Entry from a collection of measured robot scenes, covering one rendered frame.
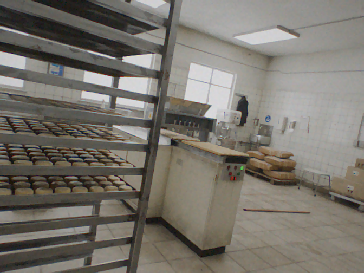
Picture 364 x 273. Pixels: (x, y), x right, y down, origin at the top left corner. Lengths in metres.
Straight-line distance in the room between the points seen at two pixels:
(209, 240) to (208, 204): 0.32
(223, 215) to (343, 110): 4.67
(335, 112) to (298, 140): 1.02
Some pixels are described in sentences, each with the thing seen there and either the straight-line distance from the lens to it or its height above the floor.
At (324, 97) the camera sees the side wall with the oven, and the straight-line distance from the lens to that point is 7.01.
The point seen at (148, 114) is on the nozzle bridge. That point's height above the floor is 1.11.
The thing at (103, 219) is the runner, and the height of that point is 0.79.
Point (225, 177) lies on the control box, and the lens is 2.38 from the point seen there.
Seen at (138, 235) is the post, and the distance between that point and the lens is 1.14.
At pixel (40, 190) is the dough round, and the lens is 1.03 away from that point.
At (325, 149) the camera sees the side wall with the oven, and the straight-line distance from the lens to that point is 6.81.
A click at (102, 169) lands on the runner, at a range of 1.01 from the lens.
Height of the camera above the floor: 1.22
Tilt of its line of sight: 6 degrees down
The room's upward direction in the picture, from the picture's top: 10 degrees clockwise
